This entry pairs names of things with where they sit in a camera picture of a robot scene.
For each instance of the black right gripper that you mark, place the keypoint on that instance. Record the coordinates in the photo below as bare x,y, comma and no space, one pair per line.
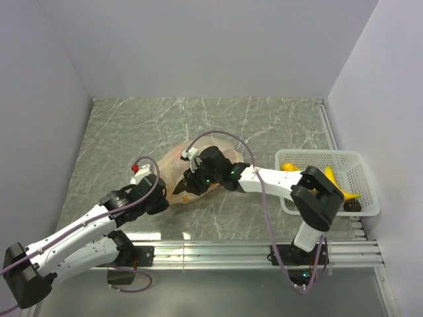
193,185

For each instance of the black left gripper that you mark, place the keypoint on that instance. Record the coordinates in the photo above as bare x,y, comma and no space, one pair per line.
162,205

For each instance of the orange translucent plastic bag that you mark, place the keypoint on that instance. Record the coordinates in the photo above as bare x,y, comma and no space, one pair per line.
171,167

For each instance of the yellow pear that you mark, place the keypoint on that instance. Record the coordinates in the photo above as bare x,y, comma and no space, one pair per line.
289,167

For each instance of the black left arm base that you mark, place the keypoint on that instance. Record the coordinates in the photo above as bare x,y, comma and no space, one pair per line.
128,265

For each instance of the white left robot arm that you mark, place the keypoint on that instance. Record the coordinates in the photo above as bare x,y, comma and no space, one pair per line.
94,239

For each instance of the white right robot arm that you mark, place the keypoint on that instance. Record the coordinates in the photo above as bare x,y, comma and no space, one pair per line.
316,198

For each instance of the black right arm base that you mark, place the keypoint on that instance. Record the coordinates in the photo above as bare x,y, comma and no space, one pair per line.
293,256

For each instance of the dark brown round fruit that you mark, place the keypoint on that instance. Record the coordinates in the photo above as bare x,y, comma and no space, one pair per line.
352,205

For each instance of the yellow banana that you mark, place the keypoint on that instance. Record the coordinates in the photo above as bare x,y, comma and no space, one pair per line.
330,175

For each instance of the white perforated plastic basket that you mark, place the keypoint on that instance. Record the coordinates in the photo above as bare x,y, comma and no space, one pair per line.
350,172

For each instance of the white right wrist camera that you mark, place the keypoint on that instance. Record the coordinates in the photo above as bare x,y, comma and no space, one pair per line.
189,155

